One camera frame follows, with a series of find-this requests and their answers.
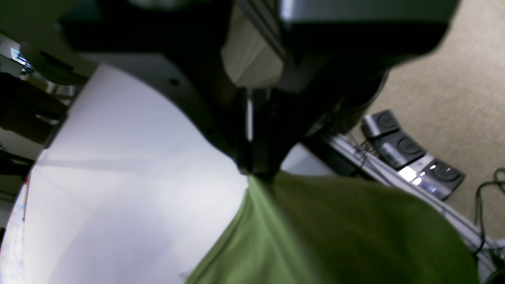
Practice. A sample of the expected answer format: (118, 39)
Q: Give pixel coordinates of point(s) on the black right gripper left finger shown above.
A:
(174, 46)

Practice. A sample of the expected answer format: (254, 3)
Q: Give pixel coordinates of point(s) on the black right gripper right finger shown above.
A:
(332, 50)

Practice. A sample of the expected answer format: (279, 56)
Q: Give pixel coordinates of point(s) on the green T-shirt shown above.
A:
(295, 229)

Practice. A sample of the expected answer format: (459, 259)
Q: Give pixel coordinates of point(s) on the grey foot pedals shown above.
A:
(406, 156)

